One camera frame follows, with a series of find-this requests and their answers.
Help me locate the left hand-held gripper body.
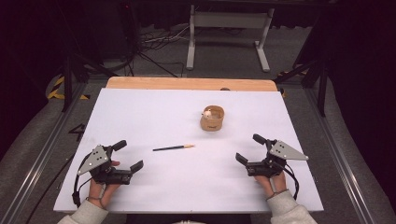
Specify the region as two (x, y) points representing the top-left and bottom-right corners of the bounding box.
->
(77, 144), (134, 187)

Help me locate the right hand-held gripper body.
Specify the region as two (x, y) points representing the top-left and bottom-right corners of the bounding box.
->
(245, 139), (310, 179)

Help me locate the black paintbrush with orange tip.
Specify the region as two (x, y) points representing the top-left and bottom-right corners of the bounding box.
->
(152, 144), (196, 152)

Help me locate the person's left hand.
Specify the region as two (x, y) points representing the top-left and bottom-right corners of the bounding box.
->
(88, 160), (121, 210)

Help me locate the person's right hand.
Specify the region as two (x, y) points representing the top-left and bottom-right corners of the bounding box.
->
(254, 172), (288, 201)

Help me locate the white table cover board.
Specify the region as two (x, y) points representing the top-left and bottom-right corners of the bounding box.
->
(53, 88), (325, 215)

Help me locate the person's dark lap clothing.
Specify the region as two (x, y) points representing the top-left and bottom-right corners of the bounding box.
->
(124, 213), (254, 224)

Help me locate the black tripod stand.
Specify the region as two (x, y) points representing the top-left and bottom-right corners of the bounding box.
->
(274, 55), (329, 118)
(60, 46), (120, 113)

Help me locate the yellow black floor tape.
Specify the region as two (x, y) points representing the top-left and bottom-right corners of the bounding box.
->
(46, 76), (92, 102)

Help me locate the wooden table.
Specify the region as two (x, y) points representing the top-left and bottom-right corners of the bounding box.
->
(106, 76), (278, 92)

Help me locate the black equipment tower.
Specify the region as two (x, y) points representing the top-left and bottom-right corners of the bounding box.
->
(120, 0), (142, 58)

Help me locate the right hand-held gripper black cable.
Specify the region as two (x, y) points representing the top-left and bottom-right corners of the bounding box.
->
(280, 162), (301, 201)

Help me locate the hand-held gripper black cable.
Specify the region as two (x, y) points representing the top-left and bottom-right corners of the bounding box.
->
(280, 162), (301, 201)
(71, 153), (93, 208)

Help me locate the left hand-held gripper black cable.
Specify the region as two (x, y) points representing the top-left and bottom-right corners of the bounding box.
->
(71, 153), (93, 208)

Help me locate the aluminium floor rail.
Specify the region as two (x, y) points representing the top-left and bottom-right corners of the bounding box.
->
(305, 88), (376, 224)
(0, 83), (89, 224)

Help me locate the bundle of floor cables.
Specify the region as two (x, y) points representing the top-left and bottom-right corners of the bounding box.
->
(136, 23), (191, 78)

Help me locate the white metal stand frame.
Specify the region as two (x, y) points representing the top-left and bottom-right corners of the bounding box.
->
(185, 4), (276, 74)

